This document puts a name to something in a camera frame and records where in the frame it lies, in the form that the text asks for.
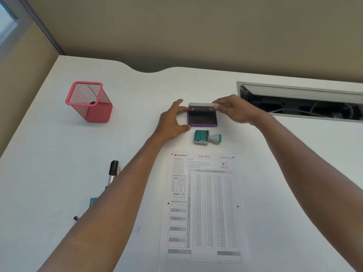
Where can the person's left hand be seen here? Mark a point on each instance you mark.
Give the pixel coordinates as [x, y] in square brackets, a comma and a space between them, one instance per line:
[169, 124]

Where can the person's right hand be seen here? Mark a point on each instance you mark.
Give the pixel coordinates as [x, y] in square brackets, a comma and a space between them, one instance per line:
[236, 110]

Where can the person's right fingers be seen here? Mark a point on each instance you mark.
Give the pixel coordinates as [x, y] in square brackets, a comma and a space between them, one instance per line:
[222, 106]

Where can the person's left thumb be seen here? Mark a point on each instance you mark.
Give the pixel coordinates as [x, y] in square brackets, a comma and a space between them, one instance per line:
[184, 128]

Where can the purple stamp ink pad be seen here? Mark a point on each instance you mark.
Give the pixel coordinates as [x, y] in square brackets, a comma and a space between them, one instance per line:
[202, 116]

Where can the person's left forearm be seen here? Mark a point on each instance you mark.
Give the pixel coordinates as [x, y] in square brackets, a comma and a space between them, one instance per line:
[110, 201]

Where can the person's right forearm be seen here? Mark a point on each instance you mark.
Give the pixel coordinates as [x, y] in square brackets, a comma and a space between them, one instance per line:
[306, 172]

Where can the teal date stamp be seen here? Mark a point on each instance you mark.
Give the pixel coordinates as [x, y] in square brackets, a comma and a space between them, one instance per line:
[207, 137]

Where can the printed answer sheet paper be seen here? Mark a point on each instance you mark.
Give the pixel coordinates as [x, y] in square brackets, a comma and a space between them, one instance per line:
[202, 208]

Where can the black marker pen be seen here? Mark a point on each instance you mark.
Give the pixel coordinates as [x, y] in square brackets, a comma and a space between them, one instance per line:
[112, 172]

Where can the pink mesh pen holder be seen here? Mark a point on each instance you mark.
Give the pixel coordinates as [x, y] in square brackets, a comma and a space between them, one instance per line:
[88, 101]

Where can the teal eraser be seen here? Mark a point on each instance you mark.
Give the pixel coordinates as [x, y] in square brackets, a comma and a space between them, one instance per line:
[94, 201]

